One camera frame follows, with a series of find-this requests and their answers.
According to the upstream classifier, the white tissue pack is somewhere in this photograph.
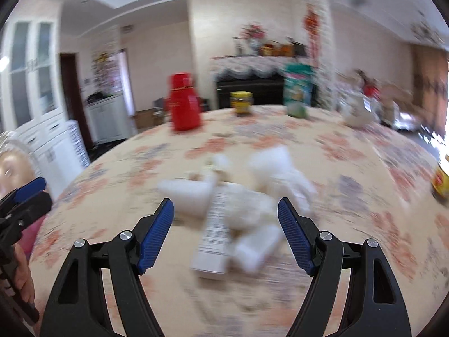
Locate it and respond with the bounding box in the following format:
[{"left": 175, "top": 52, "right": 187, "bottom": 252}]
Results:
[{"left": 231, "top": 224, "right": 284, "bottom": 275}]

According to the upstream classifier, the small white foam block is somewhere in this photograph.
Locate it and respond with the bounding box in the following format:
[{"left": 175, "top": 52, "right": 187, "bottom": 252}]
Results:
[{"left": 248, "top": 145, "right": 317, "bottom": 217}]

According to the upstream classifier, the large white foam sheet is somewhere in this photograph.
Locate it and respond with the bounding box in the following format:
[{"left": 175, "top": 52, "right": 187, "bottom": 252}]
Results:
[{"left": 157, "top": 177, "right": 218, "bottom": 218}]

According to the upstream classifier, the white tissue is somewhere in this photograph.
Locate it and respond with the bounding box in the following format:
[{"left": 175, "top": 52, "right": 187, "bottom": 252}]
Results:
[{"left": 224, "top": 183, "right": 276, "bottom": 231}]

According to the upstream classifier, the person's left hand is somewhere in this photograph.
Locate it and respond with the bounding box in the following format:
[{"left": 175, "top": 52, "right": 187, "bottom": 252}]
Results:
[{"left": 15, "top": 243, "right": 35, "bottom": 304}]

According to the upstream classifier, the beige upholstered chair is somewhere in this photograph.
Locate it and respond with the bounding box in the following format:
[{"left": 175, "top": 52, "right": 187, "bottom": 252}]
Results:
[{"left": 0, "top": 131, "right": 41, "bottom": 198}]

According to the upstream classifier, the tall white glass cabinet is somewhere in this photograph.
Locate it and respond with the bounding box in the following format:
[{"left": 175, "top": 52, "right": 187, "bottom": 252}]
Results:
[{"left": 1, "top": 18, "right": 84, "bottom": 199}]

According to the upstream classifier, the white low cabinet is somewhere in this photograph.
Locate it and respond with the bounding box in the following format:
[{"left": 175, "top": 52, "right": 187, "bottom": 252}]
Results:
[{"left": 85, "top": 94, "right": 136, "bottom": 144}]

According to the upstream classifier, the cardboard box on floor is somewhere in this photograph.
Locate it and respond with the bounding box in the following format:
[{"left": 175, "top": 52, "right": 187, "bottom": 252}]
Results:
[{"left": 133, "top": 108, "right": 155, "bottom": 129}]

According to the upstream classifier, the white printed paper box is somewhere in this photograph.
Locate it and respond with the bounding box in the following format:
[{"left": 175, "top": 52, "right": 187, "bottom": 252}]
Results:
[{"left": 190, "top": 186, "right": 231, "bottom": 280}]

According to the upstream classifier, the red thermos bottle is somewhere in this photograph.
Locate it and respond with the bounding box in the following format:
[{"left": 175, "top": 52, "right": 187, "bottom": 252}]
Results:
[{"left": 168, "top": 72, "right": 202, "bottom": 132}]

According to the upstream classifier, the crumpled cream wrapper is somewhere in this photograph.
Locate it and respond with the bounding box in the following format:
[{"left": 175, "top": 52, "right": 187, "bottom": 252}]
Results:
[{"left": 201, "top": 154, "right": 231, "bottom": 183}]

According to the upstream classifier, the white floral teapot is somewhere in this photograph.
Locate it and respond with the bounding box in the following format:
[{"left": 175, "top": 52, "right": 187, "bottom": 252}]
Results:
[{"left": 341, "top": 93, "right": 380, "bottom": 129}]

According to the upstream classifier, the white ornate sofa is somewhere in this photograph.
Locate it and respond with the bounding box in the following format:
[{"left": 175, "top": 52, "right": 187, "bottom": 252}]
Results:
[{"left": 336, "top": 73, "right": 424, "bottom": 132}]

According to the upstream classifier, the yellow lid sauce jar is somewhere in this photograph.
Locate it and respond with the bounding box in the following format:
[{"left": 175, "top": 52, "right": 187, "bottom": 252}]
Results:
[{"left": 230, "top": 91, "right": 253, "bottom": 116}]

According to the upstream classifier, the green snack bag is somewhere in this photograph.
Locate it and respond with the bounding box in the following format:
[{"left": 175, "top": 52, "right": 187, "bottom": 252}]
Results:
[{"left": 283, "top": 63, "right": 314, "bottom": 119}]

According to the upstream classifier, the black piano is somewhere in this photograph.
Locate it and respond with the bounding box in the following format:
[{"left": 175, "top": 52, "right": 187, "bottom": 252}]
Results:
[{"left": 215, "top": 74, "right": 284, "bottom": 109}]

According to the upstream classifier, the floral lace piano cover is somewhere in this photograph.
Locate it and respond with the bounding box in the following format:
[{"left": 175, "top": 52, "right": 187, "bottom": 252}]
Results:
[{"left": 209, "top": 56, "right": 295, "bottom": 81}]

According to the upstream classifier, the brown curtain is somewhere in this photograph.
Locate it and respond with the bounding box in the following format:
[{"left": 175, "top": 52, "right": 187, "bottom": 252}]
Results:
[{"left": 411, "top": 44, "right": 448, "bottom": 137}]

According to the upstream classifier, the pink flower vase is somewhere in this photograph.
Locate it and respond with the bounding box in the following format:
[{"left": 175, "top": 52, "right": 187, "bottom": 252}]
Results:
[{"left": 240, "top": 23, "right": 265, "bottom": 56}]

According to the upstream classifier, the black handbag on piano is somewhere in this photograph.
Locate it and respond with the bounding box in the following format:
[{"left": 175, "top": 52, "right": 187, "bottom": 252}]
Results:
[{"left": 287, "top": 37, "right": 308, "bottom": 58}]

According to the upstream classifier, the wicker basket on piano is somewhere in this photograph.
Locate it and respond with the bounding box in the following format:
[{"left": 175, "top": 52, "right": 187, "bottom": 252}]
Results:
[{"left": 259, "top": 42, "right": 294, "bottom": 57}]

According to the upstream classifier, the red chinese knot ornament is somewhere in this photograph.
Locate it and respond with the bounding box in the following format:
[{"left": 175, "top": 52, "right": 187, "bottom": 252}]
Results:
[{"left": 304, "top": 4, "right": 320, "bottom": 67}]

